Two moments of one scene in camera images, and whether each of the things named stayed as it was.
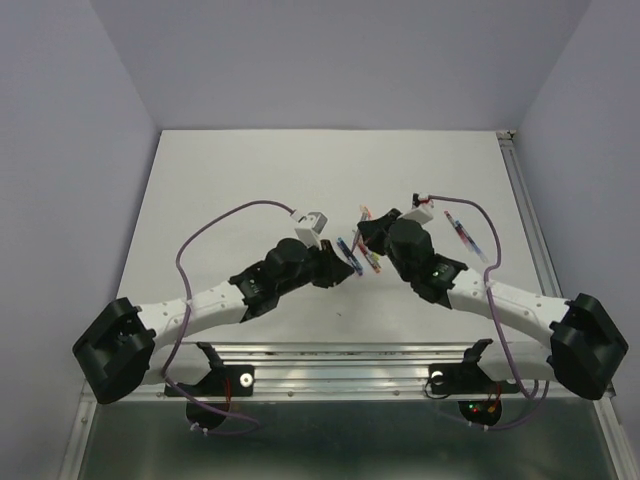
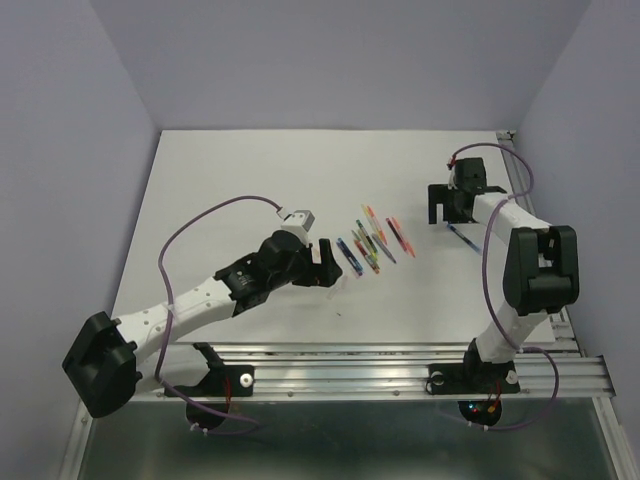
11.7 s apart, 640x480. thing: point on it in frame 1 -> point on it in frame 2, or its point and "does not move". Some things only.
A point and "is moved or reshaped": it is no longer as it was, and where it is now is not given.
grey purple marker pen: [362, 217] is moved or reshaped
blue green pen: [350, 256] does not move
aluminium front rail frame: [351, 371] does not move
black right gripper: [376, 228] -> [439, 193]
